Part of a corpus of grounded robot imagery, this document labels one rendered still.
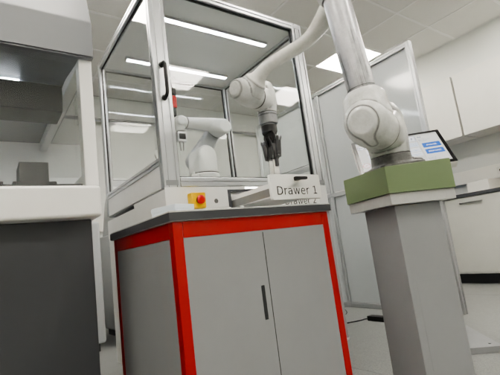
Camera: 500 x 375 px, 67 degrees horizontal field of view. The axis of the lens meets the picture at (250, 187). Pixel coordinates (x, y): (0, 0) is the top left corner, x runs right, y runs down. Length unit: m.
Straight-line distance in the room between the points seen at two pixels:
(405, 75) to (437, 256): 2.00
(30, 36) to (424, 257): 1.53
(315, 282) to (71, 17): 1.24
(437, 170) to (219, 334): 0.96
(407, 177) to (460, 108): 3.45
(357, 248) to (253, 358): 2.45
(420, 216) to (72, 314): 1.23
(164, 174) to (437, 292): 1.18
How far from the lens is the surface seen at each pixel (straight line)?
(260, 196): 1.65
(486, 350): 2.26
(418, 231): 1.50
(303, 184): 1.69
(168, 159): 1.73
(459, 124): 4.83
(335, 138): 3.64
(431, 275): 1.52
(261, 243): 1.18
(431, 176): 1.51
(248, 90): 1.64
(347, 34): 1.50
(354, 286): 3.59
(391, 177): 1.40
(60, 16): 1.56
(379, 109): 1.33
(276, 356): 1.22
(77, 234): 1.38
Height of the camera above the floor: 0.64
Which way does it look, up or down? 9 degrees up
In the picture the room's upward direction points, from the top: 7 degrees counter-clockwise
